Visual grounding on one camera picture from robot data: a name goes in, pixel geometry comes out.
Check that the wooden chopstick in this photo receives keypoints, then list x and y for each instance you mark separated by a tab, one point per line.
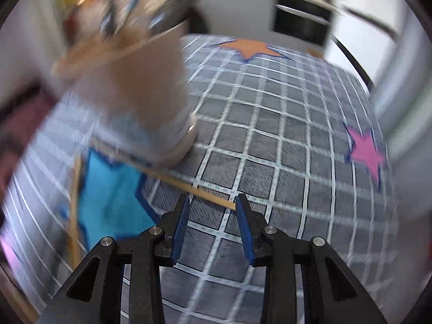
202	194
75	216

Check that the white refrigerator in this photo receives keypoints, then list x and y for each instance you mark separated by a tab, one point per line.
354	50

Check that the beige plastic utensil holder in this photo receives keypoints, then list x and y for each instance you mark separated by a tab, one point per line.
141	91

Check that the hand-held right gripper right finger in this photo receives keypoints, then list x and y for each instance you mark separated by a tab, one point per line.
243	231

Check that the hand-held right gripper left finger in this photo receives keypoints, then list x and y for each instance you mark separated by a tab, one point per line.
180	231

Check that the black built-in oven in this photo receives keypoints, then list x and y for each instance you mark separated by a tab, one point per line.
298	23

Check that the grey kitchen counter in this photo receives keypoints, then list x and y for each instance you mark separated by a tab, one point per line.
233	10

